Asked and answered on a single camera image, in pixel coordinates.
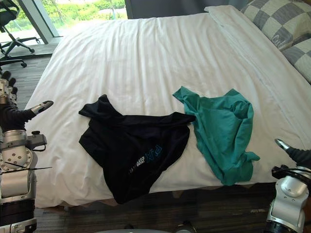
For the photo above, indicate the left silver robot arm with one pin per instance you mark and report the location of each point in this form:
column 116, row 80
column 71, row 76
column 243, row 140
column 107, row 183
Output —
column 17, row 179

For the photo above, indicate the robot body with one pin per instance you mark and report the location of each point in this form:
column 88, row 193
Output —
column 158, row 227

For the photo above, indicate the black office chair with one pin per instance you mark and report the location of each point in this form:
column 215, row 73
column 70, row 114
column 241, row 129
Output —
column 12, row 31

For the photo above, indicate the black printed t-shirt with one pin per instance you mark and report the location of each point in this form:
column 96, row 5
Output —
column 136, row 150

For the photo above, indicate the white bed sheet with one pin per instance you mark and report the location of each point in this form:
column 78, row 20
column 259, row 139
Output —
column 267, row 72

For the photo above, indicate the white bed duvet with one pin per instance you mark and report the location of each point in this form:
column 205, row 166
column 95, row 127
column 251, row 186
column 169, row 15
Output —
column 145, row 72

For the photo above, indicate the teal green t-shirt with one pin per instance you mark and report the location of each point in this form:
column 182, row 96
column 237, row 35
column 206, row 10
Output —
column 223, row 136

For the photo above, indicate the grey checkered pillow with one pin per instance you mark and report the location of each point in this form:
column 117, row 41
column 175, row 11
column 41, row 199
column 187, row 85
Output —
column 300, row 59
column 279, row 21

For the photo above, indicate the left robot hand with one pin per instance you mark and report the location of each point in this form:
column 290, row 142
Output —
column 14, row 116

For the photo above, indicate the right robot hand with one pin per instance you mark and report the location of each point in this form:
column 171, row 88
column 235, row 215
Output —
column 297, row 153

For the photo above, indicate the grey window frame post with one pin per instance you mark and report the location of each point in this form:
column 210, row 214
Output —
column 39, row 19

